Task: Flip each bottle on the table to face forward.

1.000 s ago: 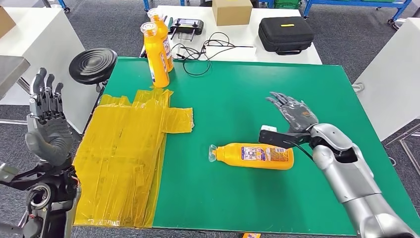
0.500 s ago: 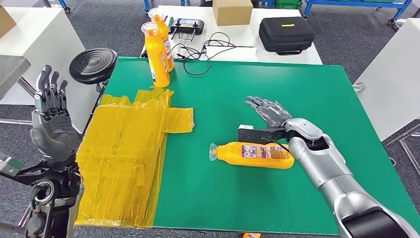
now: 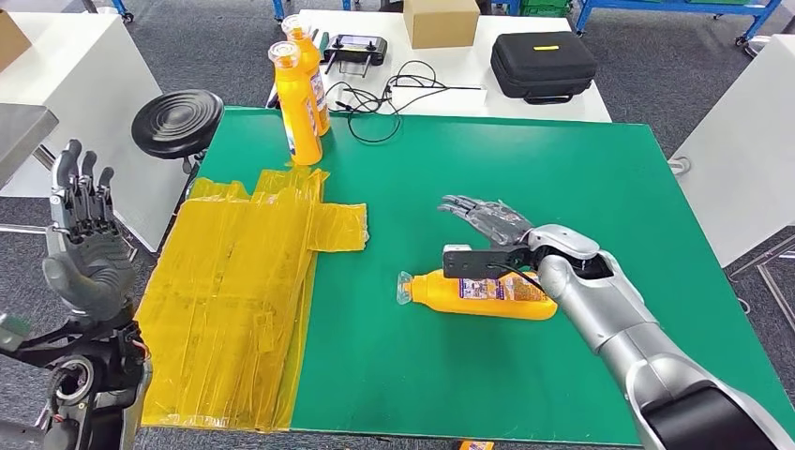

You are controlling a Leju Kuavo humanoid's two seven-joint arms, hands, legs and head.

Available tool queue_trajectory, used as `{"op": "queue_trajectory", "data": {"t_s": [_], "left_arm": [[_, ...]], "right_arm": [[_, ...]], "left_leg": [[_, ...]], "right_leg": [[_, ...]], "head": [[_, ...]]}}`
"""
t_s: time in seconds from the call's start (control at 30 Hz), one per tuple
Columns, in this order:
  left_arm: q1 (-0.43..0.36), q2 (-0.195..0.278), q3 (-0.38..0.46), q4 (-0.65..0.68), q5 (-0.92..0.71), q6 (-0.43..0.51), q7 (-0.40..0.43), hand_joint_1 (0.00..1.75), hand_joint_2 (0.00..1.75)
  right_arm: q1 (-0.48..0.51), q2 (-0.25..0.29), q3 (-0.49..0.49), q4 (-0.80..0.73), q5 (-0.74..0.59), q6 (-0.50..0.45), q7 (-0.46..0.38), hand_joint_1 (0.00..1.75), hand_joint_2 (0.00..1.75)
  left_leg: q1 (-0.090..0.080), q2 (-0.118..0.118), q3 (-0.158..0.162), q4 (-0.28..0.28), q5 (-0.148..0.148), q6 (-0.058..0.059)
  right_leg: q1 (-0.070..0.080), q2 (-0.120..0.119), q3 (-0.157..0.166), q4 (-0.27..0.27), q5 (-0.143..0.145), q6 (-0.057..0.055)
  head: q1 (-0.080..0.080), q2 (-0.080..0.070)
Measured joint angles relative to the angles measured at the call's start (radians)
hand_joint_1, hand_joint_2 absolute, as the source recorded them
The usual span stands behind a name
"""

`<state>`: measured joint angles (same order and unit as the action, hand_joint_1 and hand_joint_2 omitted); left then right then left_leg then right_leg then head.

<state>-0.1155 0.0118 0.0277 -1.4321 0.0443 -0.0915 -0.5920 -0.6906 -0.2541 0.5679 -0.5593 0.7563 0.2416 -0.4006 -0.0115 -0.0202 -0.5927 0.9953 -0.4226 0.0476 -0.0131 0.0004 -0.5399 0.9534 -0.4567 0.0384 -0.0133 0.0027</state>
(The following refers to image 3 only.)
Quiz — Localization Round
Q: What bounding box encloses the yellow plastic sheet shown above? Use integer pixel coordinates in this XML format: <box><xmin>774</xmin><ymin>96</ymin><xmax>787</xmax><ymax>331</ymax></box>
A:
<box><xmin>135</xmin><ymin>166</ymin><xmax>369</xmax><ymax>434</ymax></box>

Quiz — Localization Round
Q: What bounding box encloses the black zip carry case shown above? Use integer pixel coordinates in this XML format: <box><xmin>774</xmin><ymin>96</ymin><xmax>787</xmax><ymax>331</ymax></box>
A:
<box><xmin>490</xmin><ymin>31</ymin><xmax>599</xmax><ymax>106</ymax></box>

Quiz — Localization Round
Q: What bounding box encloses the dark grey table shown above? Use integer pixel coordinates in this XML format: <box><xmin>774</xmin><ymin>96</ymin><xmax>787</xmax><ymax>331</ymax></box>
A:
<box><xmin>0</xmin><ymin>103</ymin><xmax>60</xmax><ymax>190</ymax></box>

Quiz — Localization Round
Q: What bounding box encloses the orange detergent bottle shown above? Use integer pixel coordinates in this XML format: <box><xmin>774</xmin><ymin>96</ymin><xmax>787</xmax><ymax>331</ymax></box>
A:
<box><xmin>396</xmin><ymin>268</ymin><xmax>559</xmax><ymax>323</ymax></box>
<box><xmin>280</xmin><ymin>14</ymin><xmax>332</xmax><ymax>138</ymax></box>
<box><xmin>268</xmin><ymin>40</ymin><xmax>324</xmax><ymax>168</ymax></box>

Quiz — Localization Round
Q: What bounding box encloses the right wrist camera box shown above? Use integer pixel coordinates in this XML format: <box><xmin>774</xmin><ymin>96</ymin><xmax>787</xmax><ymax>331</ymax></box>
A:
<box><xmin>442</xmin><ymin>244</ymin><xmax>533</xmax><ymax>280</ymax></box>

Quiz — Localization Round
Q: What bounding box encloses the white work table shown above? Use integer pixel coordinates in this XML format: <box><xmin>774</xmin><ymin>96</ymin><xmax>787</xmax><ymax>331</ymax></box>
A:
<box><xmin>268</xmin><ymin>8</ymin><xmax>613</xmax><ymax>124</ymax></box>

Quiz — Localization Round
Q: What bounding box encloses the brown cardboard box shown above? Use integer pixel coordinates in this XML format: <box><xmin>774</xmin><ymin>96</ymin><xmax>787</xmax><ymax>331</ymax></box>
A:
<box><xmin>0</xmin><ymin>10</ymin><xmax>32</xmax><ymax>72</ymax></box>

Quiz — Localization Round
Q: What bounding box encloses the green table mat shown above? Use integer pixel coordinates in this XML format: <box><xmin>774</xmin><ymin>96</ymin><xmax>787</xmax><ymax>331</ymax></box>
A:
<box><xmin>198</xmin><ymin>106</ymin><xmax>795</xmax><ymax>447</ymax></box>

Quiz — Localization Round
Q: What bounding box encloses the closed cardboard box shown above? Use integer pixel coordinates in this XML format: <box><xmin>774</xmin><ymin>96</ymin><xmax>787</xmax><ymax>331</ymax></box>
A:
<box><xmin>403</xmin><ymin>0</ymin><xmax>481</xmax><ymax>50</ymax></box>

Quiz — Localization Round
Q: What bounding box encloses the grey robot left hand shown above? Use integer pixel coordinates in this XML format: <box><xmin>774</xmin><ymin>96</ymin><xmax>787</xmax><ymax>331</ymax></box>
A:
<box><xmin>41</xmin><ymin>139</ymin><xmax>137</xmax><ymax>324</ymax></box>

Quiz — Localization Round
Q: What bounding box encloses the black round stool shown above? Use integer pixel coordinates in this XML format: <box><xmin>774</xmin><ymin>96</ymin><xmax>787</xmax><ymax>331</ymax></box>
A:
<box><xmin>130</xmin><ymin>89</ymin><xmax>225</xmax><ymax>176</ymax></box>

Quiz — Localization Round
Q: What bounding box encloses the black tangled cable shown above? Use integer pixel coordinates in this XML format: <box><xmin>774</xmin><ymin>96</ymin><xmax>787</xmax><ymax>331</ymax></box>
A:
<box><xmin>325</xmin><ymin>60</ymin><xmax>448</xmax><ymax>145</ymax></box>

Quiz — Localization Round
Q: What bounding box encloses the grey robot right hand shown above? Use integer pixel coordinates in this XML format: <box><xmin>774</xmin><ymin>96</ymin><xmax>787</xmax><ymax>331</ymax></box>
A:
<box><xmin>437</xmin><ymin>194</ymin><xmax>535</xmax><ymax>249</ymax></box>

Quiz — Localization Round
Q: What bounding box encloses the black remote controller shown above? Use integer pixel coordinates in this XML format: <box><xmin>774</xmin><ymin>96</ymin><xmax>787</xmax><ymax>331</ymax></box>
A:
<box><xmin>322</xmin><ymin>34</ymin><xmax>389</xmax><ymax>79</ymax></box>

